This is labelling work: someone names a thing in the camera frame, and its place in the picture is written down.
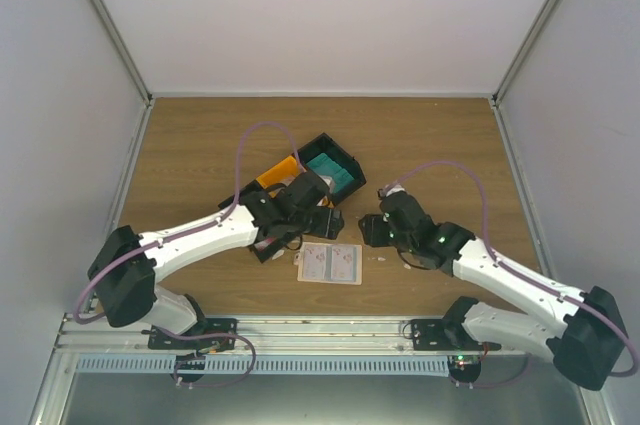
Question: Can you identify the white pink blossom card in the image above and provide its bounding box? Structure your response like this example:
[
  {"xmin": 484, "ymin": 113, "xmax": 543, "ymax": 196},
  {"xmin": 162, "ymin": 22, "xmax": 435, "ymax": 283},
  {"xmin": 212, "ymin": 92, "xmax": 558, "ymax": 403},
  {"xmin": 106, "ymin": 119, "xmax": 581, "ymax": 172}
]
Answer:
[{"xmin": 330, "ymin": 245, "xmax": 357, "ymax": 283}]

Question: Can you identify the black bin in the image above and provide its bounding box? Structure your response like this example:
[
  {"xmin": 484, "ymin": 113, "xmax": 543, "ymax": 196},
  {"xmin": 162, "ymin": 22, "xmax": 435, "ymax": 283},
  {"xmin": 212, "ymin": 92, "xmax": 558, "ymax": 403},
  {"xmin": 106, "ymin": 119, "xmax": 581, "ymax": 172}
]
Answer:
[
  {"xmin": 216, "ymin": 187, "xmax": 290, "ymax": 263},
  {"xmin": 298, "ymin": 133, "xmax": 367, "ymax": 205}
]

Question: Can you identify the orange bin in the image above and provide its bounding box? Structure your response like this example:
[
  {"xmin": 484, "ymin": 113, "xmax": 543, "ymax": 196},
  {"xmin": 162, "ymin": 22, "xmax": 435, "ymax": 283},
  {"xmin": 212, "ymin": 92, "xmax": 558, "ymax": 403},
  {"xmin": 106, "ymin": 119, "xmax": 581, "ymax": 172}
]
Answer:
[{"xmin": 256, "ymin": 155, "xmax": 335, "ymax": 208}]

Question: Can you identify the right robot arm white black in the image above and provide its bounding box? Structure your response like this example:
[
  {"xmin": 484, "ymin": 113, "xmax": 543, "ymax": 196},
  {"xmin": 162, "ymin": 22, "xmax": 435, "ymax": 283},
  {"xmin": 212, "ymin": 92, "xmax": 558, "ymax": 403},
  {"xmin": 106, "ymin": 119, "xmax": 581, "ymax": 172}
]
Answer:
[{"xmin": 359, "ymin": 186, "xmax": 628, "ymax": 391}]

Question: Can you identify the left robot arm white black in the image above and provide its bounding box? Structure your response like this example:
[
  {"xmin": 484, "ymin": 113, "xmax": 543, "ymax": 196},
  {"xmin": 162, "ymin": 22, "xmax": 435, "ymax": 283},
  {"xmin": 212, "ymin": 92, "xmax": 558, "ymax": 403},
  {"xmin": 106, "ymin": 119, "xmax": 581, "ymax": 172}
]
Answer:
[{"xmin": 88, "ymin": 172, "xmax": 344, "ymax": 349}]

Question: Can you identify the teal cards stack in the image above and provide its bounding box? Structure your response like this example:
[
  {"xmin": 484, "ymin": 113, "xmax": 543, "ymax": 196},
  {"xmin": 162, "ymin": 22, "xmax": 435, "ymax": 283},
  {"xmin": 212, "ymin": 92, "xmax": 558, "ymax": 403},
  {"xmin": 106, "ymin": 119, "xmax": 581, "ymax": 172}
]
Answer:
[{"xmin": 307, "ymin": 153, "xmax": 358, "ymax": 194}]

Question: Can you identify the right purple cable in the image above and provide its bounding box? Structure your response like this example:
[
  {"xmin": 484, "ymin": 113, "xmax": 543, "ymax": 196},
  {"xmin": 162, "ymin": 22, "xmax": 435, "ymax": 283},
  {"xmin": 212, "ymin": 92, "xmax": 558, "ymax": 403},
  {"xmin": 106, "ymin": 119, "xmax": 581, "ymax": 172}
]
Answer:
[{"xmin": 384, "ymin": 160, "xmax": 640, "ymax": 380}]

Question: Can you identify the purple cable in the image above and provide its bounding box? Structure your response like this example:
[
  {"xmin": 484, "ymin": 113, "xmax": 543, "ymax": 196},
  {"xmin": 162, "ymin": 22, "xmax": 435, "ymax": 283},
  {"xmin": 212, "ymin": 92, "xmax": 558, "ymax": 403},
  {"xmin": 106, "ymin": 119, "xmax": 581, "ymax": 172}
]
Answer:
[
  {"xmin": 384, "ymin": 160, "xmax": 640, "ymax": 380},
  {"xmin": 72, "ymin": 121, "xmax": 306, "ymax": 341}
]

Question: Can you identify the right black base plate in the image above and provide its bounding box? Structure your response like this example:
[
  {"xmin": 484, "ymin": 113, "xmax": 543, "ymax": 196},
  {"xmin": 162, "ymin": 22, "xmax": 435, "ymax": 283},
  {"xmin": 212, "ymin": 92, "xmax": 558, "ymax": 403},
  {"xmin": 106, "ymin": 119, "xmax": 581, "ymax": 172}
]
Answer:
[{"xmin": 401, "ymin": 318, "xmax": 485, "ymax": 352}]

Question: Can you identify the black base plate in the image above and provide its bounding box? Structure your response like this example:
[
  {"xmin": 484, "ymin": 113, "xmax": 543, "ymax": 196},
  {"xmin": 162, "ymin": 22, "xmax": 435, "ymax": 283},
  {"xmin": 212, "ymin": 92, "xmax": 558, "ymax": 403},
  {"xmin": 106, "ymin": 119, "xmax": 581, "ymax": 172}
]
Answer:
[
  {"xmin": 143, "ymin": 317, "xmax": 238, "ymax": 353},
  {"xmin": 401, "ymin": 318, "xmax": 485, "ymax": 352}
]

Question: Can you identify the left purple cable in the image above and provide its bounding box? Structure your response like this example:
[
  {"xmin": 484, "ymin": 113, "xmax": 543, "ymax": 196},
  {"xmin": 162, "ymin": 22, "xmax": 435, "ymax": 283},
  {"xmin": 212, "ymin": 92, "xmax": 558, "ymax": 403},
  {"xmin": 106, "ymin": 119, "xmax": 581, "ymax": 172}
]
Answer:
[{"xmin": 72, "ymin": 121, "xmax": 306, "ymax": 341}]

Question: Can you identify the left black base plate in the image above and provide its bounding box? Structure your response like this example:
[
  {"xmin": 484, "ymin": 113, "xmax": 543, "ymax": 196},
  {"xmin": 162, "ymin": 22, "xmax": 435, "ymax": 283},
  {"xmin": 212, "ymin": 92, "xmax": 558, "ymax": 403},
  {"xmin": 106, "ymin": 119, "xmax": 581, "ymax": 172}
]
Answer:
[{"xmin": 143, "ymin": 317, "xmax": 238, "ymax": 353}]

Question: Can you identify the aluminium rail frame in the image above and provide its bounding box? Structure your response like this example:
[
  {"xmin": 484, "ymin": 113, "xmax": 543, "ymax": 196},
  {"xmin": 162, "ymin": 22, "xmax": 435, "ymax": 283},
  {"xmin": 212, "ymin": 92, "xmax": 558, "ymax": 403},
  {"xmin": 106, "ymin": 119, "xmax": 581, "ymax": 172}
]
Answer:
[{"xmin": 54, "ymin": 312, "xmax": 601, "ymax": 359}]

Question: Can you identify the grey slotted cable duct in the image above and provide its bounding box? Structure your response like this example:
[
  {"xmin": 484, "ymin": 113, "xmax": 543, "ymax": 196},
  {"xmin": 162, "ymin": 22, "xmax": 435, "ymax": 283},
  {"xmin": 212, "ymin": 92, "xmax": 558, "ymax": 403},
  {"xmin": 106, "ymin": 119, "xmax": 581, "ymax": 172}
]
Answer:
[{"xmin": 76, "ymin": 354, "xmax": 449, "ymax": 377}]

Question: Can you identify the right aluminium corner post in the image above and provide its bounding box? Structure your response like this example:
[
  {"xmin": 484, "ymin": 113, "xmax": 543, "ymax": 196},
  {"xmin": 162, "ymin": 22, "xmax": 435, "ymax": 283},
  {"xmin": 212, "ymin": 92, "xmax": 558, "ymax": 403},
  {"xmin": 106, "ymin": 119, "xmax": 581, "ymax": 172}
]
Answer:
[{"xmin": 490, "ymin": 0, "xmax": 596, "ymax": 106}]

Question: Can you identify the aluminium corner post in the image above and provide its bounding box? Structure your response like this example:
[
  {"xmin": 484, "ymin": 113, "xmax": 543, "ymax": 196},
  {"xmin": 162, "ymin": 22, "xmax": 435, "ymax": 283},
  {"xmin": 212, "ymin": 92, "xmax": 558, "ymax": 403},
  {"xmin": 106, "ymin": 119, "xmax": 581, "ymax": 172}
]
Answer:
[
  {"xmin": 88, "ymin": 0, "xmax": 153, "ymax": 108},
  {"xmin": 490, "ymin": 0, "xmax": 596, "ymax": 106}
]

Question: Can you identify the left aluminium corner post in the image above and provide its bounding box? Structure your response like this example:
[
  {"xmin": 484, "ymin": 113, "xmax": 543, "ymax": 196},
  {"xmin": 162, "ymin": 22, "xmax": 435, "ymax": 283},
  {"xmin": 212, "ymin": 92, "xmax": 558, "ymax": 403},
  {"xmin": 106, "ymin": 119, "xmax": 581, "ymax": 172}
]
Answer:
[{"xmin": 88, "ymin": 0, "xmax": 153, "ymax": 108}]

